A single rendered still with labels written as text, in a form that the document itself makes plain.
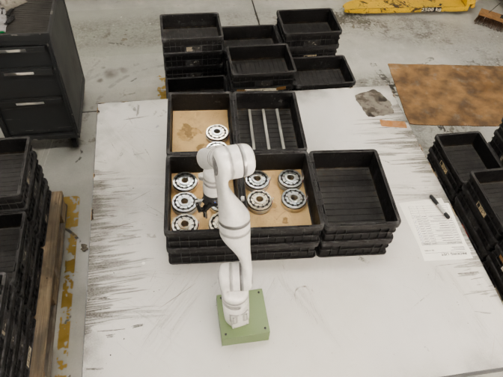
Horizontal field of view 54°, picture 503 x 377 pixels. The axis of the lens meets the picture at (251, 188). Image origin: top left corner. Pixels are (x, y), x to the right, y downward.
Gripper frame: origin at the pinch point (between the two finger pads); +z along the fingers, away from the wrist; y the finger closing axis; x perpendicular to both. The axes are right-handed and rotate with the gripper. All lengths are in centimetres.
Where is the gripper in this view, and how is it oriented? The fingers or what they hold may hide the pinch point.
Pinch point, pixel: (213, 213)
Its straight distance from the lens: 187.9
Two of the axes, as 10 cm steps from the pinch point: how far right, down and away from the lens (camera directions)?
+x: -2.0, -7.6, 6.2
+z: -0.5, 6.4, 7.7
